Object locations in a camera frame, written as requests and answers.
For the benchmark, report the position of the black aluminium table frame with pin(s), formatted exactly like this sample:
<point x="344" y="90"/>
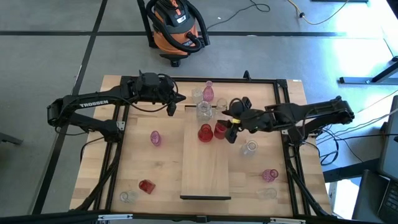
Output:
<point x="217" y="80"/>

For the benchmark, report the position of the clear crackle glass decanter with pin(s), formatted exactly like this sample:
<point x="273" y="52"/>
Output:
<point x="204" y="112"/>

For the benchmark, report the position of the red ribbed cylinder glass vase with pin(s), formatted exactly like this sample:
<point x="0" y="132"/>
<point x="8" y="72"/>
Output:
<point x="219" y="132"/>

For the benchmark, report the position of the black metal pole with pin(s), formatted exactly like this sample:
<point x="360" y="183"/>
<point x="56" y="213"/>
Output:
<point x="145" y="25"/>

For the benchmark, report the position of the short pink glass vase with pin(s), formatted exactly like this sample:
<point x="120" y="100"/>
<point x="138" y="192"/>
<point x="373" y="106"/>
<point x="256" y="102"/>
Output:
<point x="269" y="175"/>

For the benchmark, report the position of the grey table foot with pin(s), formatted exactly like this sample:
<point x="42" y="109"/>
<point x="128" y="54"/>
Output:
<point x="11" y="139"/>

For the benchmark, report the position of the tall clear glass vase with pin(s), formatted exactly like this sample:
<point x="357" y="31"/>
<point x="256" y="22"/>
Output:
<point x="266" y="193"/>

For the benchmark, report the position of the red pleated glass vase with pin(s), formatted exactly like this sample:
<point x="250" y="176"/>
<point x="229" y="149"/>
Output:
<point x="146" y="186"/>

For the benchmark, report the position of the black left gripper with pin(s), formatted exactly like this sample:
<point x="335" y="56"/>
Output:
<point x="154" y="88"/>

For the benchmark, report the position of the clear round cut-glass vase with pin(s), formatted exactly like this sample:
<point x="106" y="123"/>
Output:
<point x="249" y="148"/>

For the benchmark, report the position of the orange black shop vacuum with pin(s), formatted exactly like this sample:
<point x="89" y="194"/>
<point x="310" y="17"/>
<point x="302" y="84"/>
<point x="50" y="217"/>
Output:
<point x="174" y="37"/>

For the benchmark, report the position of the black overhead rig bar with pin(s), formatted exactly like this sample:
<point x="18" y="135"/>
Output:
<point x="199" y="219"/>

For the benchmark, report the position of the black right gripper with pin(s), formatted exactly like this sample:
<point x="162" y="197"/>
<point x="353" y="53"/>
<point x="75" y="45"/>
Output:
<point x="255" y="121"/>

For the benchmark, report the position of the tall pink ribbed glass vase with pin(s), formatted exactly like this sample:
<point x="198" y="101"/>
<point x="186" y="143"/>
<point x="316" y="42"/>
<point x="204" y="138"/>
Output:
<point x="208" y="95"/>

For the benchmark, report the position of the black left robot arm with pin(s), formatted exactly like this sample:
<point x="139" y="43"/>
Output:
<point x="93" y="103"/>

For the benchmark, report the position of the round red glass vase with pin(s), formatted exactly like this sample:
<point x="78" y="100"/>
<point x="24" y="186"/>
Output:
<point x="205" y="134"/>

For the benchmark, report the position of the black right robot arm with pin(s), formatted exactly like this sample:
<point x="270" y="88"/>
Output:
<point x="311" y="110"/>

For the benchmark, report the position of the dark monitor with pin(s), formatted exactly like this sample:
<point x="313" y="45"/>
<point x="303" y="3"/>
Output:
<point x="390" y="149"/>

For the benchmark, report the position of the small clear square glass bottle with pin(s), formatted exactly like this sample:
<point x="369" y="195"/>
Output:
<point x="196" y="96"/>

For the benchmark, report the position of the small clear glass vase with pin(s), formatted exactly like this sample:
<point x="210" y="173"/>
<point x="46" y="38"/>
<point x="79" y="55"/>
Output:
<point x="128" y="197"/>

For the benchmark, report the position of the black desk foot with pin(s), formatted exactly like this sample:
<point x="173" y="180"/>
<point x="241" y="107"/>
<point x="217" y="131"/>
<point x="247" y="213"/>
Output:
<point x="354" y="80"/>

